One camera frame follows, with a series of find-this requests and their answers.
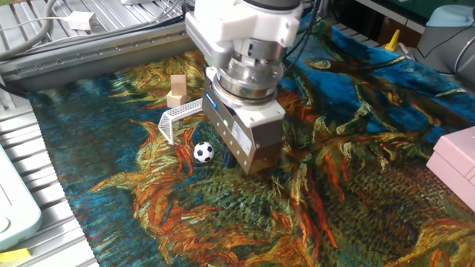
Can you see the small black white soccer ball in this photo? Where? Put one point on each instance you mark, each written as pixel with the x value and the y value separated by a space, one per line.
pixel 203 152

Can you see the white power adapter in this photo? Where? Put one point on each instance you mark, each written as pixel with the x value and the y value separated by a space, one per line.
pixel 79 20

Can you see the small yellow tape piece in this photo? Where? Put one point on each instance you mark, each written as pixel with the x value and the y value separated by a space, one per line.
pixel 13 255

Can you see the grey aluminium rail beam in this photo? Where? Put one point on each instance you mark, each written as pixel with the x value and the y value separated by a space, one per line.
pixel 111 55

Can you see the small wooden block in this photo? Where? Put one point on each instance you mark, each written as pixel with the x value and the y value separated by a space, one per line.
pixel 178 84
pixel 175 101

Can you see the white mesh toy goal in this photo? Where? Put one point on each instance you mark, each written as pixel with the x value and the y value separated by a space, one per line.
pixel 178 113

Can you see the sunflower painting cloth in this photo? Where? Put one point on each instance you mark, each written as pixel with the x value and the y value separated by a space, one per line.
pixel 148 222

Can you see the silver block gripper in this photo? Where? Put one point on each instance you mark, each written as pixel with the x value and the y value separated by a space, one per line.
pixel 256 137

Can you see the white teach pendant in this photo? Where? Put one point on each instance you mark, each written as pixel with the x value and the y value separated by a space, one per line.
pixel 16 207

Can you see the small yellow plastic piece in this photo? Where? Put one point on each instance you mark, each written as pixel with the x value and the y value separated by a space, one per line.
pixel 392 42

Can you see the pink box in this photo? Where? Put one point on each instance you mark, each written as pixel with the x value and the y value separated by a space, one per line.
pixel 454 163

